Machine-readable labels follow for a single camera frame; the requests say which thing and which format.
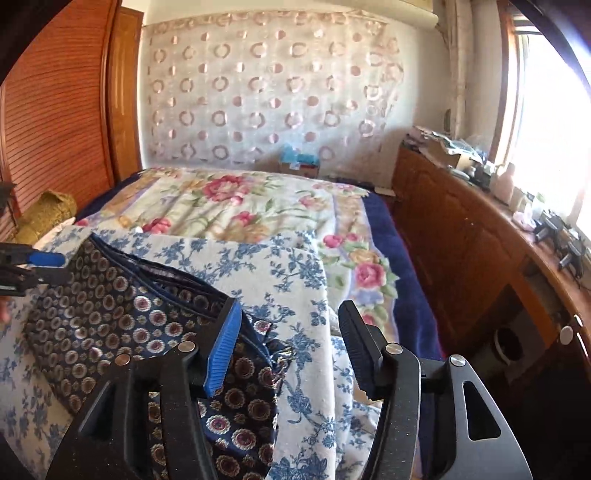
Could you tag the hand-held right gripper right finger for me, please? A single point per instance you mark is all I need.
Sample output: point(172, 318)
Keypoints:
point(358, 346)

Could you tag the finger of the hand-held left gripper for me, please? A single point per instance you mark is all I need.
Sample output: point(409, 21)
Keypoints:
point(46, 259)
point(41, 279)

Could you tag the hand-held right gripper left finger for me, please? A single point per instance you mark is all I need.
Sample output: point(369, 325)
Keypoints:
point(220, 350)

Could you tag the navy medallion print shirt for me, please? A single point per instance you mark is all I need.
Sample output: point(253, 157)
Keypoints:
point(115, 314)

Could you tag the olive green pillow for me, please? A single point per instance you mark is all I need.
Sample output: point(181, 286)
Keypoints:
point(46, 212)

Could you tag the navy blue bed sheet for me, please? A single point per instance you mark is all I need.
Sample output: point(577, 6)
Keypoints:
point(411, 286)

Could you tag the white blue floral cloth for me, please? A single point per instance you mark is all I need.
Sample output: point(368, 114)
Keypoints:
point(286, 277)

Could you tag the wooden louvred wardrobe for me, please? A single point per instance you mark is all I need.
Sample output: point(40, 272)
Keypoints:
point(55, 115)

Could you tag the pink floral blanket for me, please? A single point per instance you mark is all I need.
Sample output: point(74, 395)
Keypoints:
point(221, 203)

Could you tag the grey round container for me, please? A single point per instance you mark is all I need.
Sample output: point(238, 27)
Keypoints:
point(510, 346)

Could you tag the wooden cabinet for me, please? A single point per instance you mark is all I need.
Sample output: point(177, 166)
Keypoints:
point(452, 221)

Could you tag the cardboard box with blue items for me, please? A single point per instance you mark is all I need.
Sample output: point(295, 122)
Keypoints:
point(298, 164)

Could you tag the pile of papers and bags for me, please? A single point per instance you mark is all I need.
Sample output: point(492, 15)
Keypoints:
point(443, 145)

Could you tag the white plastic bottle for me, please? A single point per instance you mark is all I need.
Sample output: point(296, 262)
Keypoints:
point(505, 184)

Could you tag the black tool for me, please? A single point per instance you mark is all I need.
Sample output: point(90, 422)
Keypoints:
point(561, 240)

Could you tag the window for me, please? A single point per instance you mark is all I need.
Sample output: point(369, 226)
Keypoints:
point(545, 115)

